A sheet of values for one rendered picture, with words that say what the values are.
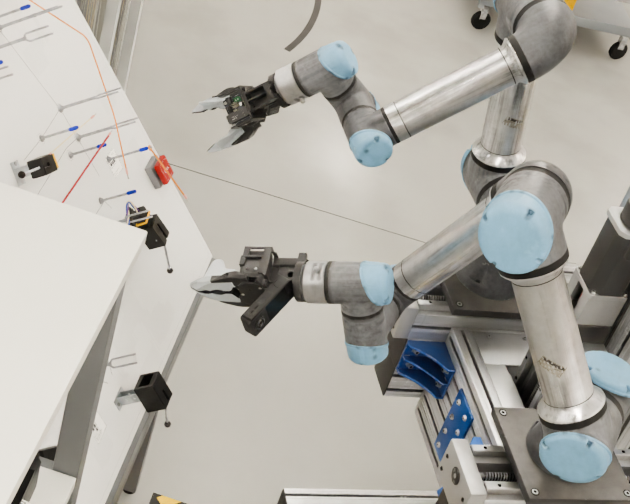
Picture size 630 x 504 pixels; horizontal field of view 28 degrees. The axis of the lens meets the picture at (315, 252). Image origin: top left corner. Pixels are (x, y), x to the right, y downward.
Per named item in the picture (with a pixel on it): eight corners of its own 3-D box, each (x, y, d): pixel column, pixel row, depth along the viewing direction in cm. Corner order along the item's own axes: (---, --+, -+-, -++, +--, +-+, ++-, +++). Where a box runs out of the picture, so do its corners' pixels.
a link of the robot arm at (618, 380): (621, 412, 233) (652, 361, 225) (606, 457, 223) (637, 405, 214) (562, 383, 235) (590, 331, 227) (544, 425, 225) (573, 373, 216)
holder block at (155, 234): (149, 250, 262) (165, 245, 260) (135, 231, 258) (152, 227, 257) (153, 236, 264) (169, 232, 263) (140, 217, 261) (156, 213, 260)
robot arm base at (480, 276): (508, 256, 280) (524, 222, 274) (529, 302, 269) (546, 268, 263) (446, 251, 275) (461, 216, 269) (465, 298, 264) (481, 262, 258)
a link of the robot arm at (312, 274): (329, 312, 220) (319, 285, 214) (304, 311, 222) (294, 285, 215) (336, 277, 225) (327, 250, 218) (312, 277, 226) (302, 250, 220)
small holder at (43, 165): (-7, 170, 226) (26, 160, 223) (19, 158, 234) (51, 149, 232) (2, 194, 227) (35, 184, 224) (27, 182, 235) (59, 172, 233)
